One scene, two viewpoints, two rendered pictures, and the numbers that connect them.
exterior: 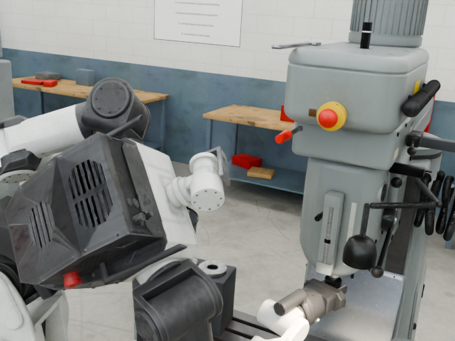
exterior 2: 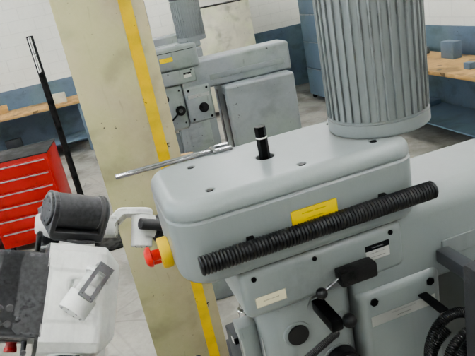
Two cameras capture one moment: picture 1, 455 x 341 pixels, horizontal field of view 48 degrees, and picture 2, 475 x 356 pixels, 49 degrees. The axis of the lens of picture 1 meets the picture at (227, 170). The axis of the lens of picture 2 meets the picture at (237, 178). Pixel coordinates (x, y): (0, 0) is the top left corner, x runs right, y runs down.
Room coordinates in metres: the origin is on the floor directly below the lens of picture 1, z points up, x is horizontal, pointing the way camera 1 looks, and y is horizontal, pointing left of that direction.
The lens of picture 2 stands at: (0.62, -0.99, 2.21)
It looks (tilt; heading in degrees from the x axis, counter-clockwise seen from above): 20 degrees down; 50
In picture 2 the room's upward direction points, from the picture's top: 12 degrees counter-clockwise
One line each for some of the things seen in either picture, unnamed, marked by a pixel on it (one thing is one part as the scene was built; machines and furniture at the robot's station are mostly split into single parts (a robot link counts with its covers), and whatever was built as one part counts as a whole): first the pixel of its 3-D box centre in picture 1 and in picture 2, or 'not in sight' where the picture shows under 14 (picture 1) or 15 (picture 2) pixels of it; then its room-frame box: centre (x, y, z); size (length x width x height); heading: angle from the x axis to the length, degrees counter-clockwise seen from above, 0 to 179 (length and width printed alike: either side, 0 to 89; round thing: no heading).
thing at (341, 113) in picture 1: (331, 116); (165, 252); (1.06, -0.21, 1.76); 0.06 x 0.02 x 0.06; 64
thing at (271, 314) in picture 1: (287, 312); not in sight; (1.12, -0.17, 1.25); 0.11 x 0.11 x 0.11; 49
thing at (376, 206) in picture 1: (406, 205); not in sight; (1.04, -0.39, 1.58); 0.17 x 0.01 x 0.01; 101
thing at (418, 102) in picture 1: (422, 95); (322, 224); (1.24, -0.46, 1.79); 0.45 x 0.04 x 0.04; 154
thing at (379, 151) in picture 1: (357, 130); (300, 245); (1.31, -0.33, 1.68); 0.34 x 0.24 x 0.10; 154
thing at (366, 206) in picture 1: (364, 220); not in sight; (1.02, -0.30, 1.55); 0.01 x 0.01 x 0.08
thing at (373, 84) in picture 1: (361, 80); (278, 191); (1.28, -0.32, 1.81); 0.47 x 0.26 x 0.16; 154
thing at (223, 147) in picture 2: (296, 44); (173, 160); (1.18, -0.14, 1.89); 0.24 x 0.04 x 0.01; 154
